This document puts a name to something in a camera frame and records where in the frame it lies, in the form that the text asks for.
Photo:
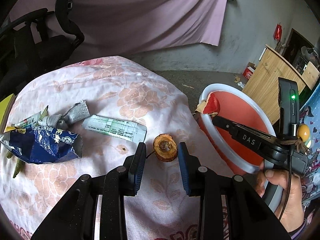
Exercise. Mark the yellow book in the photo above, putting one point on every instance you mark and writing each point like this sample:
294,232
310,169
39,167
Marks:
5,108

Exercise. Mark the red torn wrapper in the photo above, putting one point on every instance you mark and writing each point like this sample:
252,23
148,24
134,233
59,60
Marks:
210,106

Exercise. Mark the pink floral tablecloth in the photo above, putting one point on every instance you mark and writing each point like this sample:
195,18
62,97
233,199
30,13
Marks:
118,88

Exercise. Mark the person's right hand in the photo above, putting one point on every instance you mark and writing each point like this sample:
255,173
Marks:
293,215

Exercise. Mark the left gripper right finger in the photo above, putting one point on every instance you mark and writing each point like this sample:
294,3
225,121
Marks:
248,216

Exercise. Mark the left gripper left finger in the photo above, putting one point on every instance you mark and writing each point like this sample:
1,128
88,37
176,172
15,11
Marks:
73,217

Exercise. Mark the brown fruit core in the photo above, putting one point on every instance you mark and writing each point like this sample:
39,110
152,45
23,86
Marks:
164,148

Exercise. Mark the yellow bead charm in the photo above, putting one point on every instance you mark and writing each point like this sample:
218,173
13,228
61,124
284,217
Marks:
303,132

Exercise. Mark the wooden cabinet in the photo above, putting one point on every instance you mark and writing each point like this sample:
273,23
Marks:
262,87

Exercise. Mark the pink hanging cloth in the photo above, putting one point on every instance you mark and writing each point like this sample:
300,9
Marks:
118,27

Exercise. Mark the grey crumpled wrapper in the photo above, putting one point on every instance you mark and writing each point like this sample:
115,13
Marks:
75,114

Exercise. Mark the red hanging ornament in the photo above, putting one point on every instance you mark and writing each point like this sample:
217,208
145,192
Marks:
278,32

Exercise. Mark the white green medicine packet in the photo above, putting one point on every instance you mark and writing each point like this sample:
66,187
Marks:
127,130

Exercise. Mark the black office chair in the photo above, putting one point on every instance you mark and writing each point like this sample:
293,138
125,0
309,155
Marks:
35,43

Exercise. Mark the black tracker with green light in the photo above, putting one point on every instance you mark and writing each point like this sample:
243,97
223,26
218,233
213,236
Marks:
288,101

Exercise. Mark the red bucket with white rim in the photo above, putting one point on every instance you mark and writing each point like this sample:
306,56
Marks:
240,108

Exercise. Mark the blue snack wrapper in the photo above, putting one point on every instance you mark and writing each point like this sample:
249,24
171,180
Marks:
43,144

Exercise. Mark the red box on floor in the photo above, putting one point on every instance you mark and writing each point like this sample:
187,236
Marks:
249,70

